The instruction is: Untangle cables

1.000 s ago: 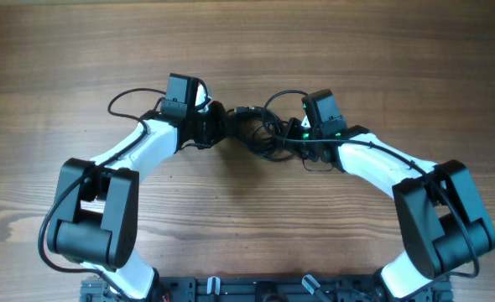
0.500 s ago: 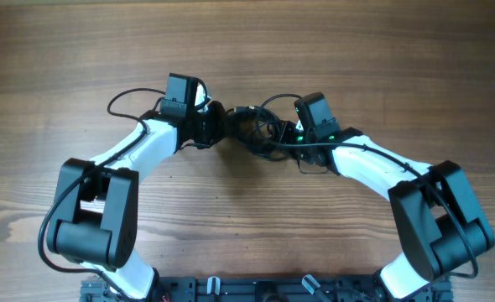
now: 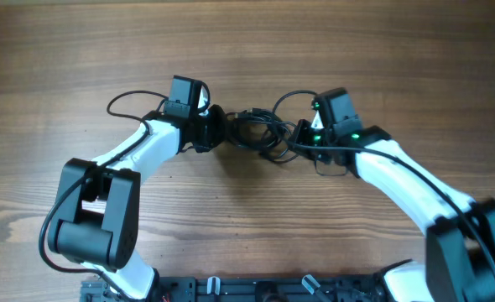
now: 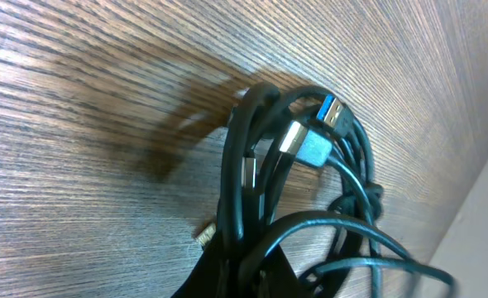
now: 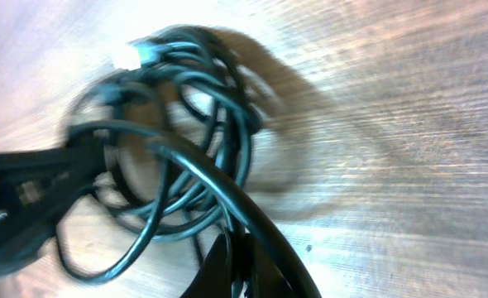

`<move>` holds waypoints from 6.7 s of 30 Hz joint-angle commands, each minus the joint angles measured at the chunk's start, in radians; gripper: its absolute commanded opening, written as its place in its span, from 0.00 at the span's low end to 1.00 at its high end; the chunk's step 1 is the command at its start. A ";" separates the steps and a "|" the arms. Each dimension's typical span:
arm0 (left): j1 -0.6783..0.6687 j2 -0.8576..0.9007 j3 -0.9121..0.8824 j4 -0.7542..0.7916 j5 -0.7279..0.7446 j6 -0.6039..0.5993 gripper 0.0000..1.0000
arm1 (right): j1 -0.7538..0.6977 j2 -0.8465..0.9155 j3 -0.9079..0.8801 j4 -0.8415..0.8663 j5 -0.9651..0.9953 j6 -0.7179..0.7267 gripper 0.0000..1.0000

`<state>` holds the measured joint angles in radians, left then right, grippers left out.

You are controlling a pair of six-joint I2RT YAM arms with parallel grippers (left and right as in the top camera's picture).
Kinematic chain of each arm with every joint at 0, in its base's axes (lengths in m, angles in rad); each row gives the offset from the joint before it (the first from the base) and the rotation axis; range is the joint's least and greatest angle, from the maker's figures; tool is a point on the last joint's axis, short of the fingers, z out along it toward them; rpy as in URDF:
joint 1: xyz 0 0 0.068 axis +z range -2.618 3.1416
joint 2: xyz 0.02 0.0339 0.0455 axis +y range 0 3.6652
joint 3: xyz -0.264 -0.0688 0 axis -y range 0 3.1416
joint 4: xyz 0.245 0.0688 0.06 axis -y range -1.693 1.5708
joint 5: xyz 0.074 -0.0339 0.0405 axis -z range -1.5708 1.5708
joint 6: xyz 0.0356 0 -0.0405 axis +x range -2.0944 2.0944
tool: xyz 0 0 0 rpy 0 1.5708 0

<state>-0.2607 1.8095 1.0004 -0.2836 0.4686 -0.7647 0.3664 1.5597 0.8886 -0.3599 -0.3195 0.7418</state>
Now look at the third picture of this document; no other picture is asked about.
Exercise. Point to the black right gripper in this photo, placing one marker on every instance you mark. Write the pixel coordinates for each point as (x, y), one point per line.
(301, 137)

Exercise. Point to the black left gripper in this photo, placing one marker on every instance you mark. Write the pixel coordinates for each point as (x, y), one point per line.
(216, 112)

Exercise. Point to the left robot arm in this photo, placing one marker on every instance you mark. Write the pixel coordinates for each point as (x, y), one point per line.
(93, 224)

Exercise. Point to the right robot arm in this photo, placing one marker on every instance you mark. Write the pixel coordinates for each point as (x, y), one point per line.
(459, 230)

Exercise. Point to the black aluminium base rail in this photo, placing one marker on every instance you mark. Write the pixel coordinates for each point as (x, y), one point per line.
(354, 288)

